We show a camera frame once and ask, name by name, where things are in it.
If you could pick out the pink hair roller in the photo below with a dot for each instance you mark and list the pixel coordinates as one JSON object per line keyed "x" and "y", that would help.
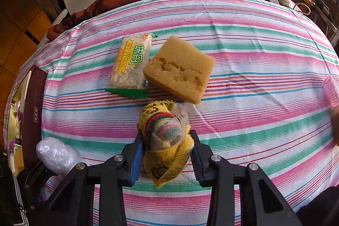
{"x": 332, "y": 91}

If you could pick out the yellow label snack packet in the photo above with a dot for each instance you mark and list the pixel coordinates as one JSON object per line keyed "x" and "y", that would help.
{"x": 131, "y": 64}

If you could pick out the dark red gift box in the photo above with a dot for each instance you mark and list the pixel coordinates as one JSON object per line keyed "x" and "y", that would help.
{"x": 35, "y": 109}

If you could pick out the cluttered metal rack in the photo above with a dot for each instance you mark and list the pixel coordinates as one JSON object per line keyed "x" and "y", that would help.
{"x": 327, "y": 11}

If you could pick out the yellow sock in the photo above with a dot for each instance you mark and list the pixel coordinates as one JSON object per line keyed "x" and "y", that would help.
{"x": 166, "y": 141}

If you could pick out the wedge-shaped tan sponge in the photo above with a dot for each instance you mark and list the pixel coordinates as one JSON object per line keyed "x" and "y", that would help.
{"x": 335, "y": 125}

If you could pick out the dark cloth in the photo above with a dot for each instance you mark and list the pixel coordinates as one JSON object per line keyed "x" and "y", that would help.
{"x": 321, "y": 210}

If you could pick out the clear plastic wrap ball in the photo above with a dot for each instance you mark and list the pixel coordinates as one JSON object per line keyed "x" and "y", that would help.
{"x": 57, "y": 155}

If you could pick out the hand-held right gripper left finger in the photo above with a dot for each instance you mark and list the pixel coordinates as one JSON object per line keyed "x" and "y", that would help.
{"x": 136, "y": 162}

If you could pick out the thick square tan sponge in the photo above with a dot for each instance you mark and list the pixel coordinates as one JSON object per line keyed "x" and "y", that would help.
{"x": 180, "y": 69}

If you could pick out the wooden cabinet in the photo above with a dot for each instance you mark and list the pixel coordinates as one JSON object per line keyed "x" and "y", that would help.
{"x": 18, "y": 43}

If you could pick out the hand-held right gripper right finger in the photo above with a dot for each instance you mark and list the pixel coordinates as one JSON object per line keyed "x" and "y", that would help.
{"x": 198, "y": 165}

